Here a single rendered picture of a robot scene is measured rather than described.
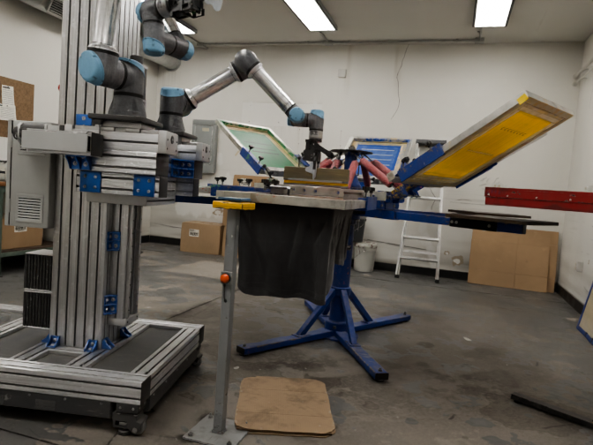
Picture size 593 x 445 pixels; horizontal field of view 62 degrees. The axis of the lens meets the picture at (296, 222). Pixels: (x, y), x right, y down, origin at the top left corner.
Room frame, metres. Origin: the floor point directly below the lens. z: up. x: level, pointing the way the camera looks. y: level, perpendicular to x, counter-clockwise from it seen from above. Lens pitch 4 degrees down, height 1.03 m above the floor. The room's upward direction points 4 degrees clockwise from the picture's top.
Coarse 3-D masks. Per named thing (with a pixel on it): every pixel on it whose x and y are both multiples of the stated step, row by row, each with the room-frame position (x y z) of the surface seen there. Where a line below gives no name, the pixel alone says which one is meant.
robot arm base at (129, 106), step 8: (120, 96) 2.01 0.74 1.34; (128, 96) 2.01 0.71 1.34; (136, 96) 2.03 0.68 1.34; (112, 104) 2.03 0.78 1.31; (120, 104) 2.00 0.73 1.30; (128, 104) 2.00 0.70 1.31; (136, 104) 2.02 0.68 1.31; (112, 112) 2.00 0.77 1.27; (120, 112) 1.99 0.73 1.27; (128, 112) 1.99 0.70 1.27; (136, 112) 2.01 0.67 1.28; (144, 112) 2.05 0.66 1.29
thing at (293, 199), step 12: (216, 192) 2.19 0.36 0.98; (228, 192) 2.18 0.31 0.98; (240, 192) 2.16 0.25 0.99; (252, 192) 2.50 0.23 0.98; (264, 192) 2.65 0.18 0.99; (288, 204) 2.09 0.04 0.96; (300, 204) 2.07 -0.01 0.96; (312, 204) 2.06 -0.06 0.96; (324, 204) 2.04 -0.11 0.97; (336, 204) 2.03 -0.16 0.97; (348, 204) 2.07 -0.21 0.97; (360, 204) 2.35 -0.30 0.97
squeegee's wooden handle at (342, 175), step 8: (288, 168) 2.69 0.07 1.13; (296, 168) 2.68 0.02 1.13; (304, 168) 2.66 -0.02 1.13; (320, 168) 2.64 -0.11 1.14; (288, 176) 2.69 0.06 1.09; (296, 176) 2.67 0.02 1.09; (304, 176) 2.66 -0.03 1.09; (320, 176) 2.63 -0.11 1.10; (328, 176) 2.62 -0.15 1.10; (336, 176) 2.61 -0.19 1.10; (344, 176) 2.60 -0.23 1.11
